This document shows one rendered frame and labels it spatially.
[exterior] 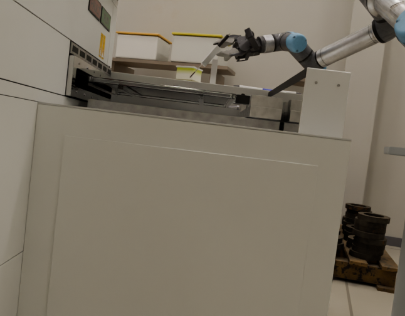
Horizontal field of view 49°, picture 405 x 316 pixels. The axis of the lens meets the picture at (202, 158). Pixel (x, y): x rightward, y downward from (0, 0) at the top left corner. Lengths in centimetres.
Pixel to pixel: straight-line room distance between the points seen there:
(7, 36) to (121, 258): 46
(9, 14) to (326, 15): 382
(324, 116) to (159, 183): 37
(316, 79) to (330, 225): 30
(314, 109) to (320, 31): 344
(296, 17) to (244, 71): 68
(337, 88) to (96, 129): 50
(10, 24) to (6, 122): 16
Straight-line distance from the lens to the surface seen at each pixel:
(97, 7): 131
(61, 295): 97
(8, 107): 82
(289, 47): 187
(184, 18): 466
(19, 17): 84
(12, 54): 82
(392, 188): 431
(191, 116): 115
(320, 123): 97
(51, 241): 95
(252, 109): 112
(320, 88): 97
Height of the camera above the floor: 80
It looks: 3 degrees down
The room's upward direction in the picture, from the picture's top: 7 degrees clockwise
